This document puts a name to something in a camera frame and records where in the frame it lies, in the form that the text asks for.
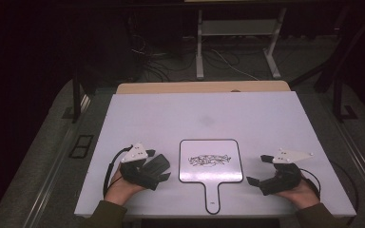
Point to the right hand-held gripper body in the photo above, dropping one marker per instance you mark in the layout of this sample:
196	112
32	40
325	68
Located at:
282	180

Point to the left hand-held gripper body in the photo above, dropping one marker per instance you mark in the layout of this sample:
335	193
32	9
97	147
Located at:
136	175

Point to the black whiteboard eraser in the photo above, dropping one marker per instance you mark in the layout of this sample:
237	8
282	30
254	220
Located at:
157	164

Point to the person's left hand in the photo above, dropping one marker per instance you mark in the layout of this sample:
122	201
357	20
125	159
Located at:
120	190

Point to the person's right hand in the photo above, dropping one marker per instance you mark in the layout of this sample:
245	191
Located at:
301	196

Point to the light wooden table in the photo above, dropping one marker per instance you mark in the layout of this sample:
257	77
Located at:
202	87

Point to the black metal stand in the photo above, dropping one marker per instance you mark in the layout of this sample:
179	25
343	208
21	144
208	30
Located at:
339	101
76	95

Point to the white metal stand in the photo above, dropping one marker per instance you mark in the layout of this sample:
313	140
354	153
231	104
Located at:
239	28

